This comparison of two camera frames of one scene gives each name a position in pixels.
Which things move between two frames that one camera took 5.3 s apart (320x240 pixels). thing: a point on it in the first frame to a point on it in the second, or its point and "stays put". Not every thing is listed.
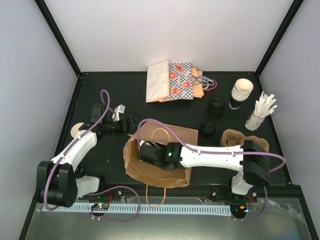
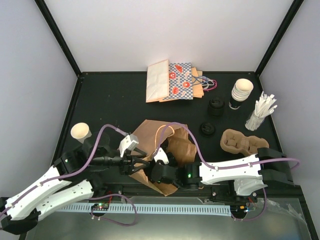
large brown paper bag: x=151 y=173 stays put
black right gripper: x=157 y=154 to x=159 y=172
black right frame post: x=294 y=9 stays put
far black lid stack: x=216 y=104 stays put
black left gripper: x=129 y=127 to x=128 y=166
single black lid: x=207 y=129 stays put
